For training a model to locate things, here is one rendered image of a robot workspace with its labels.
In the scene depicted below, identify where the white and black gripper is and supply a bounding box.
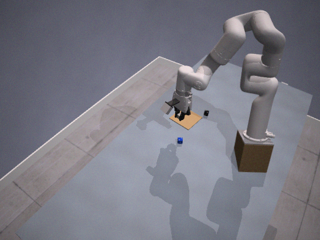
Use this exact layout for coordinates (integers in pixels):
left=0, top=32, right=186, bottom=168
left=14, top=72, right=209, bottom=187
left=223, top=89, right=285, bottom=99
left=172, top=91, right=192, bottom=121

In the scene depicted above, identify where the tan flat mat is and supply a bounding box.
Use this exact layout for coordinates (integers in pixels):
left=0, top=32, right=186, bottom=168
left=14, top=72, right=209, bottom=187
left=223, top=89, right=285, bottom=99
left=169, top=111, right=202, bottom=130

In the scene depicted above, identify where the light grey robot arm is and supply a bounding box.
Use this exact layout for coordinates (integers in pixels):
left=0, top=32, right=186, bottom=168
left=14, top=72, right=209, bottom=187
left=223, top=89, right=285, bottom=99
left=175, top=10, right=285, bottom=143

